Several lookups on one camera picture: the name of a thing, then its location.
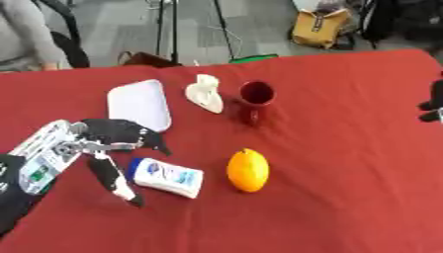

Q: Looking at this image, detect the brown bag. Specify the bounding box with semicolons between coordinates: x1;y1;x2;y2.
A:
116;50;182;69

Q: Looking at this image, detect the black tripod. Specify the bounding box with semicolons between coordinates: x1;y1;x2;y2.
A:
153;0;237;65

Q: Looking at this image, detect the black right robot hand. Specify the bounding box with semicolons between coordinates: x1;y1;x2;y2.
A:
416;78;443;124

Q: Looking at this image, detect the orange toy fruit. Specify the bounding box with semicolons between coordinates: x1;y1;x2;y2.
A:
224;147;272;194

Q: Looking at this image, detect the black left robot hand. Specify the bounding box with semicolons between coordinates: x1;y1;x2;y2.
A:
69;118;173;209

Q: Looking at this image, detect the white rectangular tray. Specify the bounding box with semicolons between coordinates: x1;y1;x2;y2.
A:
105;78;173;133

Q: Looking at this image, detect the yellow backpack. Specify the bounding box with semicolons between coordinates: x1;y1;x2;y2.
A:
289;7;353;49

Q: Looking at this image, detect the black bag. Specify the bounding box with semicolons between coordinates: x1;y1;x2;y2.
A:
358;0;443;50

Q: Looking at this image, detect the person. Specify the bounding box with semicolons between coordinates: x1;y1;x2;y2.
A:
0;0;73;72

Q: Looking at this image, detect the green flat object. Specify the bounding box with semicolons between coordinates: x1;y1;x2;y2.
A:
226;53;281;64

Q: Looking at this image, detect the black office chair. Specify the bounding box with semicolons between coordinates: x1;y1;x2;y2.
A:
35;0;92;69

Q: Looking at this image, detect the white wet wipes pack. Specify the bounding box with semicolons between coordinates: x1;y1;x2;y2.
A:
125;157;207;200

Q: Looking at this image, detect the crumpled white cloth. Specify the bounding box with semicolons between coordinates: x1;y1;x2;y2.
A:
183;73;225;115

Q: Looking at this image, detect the dark red mug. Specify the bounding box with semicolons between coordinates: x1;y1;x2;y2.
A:
231;80;279;127

